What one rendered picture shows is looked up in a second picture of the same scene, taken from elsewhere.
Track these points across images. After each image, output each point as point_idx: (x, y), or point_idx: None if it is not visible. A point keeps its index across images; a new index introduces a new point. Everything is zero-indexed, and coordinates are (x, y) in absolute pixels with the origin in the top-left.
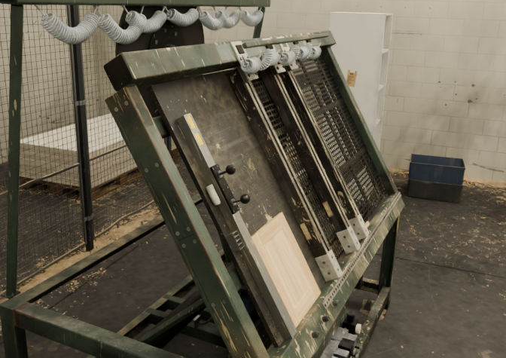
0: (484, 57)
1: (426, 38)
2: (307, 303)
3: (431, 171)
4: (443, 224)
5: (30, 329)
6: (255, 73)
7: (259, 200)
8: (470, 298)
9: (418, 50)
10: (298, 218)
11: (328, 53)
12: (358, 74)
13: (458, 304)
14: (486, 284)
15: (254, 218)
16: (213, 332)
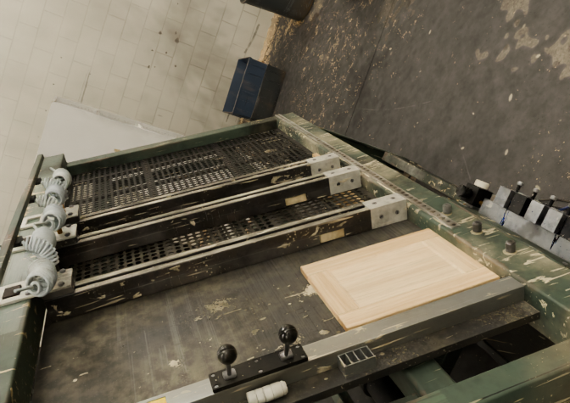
0: (131, 13)
1: (96, 69)
2: (450, 250)
3: (246, 93)
4: (309, 90)
5: None
6: (62, 271)
7: (278, 301)
8: (405, 67)
9: (108, 81)
10: (310, 243)
11: (74, 165)
12: (120, 147)
13: (411, 81)
14: (388, 49)
15: (310, 316)
16: None
